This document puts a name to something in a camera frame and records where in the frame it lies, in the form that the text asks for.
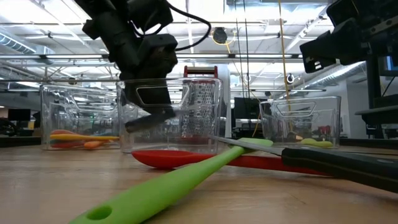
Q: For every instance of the black round device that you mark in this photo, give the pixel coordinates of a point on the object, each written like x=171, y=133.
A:
x=220, y=35

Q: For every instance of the orange silicone spatula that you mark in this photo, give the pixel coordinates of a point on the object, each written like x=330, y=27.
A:
x=93, y=144

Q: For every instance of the light green silicone spoon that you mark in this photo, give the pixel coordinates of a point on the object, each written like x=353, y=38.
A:
x=314, y=143

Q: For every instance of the black background monitor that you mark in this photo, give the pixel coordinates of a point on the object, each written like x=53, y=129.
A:
x=247, y=109

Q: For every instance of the green silicone spatula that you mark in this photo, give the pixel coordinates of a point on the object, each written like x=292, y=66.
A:
x=155, y=196

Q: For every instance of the black computer monitor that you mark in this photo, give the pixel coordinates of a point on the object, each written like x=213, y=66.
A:
x=388, y=63

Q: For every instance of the grey computer cart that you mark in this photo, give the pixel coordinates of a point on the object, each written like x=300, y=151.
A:
x=373, y=93

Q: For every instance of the red silicone spoon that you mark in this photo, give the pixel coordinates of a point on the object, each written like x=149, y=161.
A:
x=161, y=158

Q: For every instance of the clear plastic bin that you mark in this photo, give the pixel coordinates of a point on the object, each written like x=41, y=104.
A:
x=62, y=109
x=329, y=124
x=214, y=93

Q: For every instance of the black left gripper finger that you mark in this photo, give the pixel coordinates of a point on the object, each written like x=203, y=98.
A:
x=136, y=101
x=160, y=101

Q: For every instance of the yellow silicone spatula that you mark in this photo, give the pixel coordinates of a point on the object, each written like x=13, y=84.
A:
x=81, y=137

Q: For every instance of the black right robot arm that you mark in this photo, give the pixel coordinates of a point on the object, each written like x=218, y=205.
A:
x=373, y=15

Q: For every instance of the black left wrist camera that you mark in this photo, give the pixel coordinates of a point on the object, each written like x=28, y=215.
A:
x=157, y=54

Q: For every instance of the red steel box grater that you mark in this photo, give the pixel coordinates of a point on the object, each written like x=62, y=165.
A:
x=200, y=71

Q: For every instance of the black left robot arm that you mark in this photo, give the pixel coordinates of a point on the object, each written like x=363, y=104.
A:
x=109, y=28

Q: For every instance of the silver ceiling duct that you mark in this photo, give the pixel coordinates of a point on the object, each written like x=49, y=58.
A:
x=15, y=43
x=335, y=76

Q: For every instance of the red silicone spatula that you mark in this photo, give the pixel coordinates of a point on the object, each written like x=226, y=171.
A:
x=66, y=144

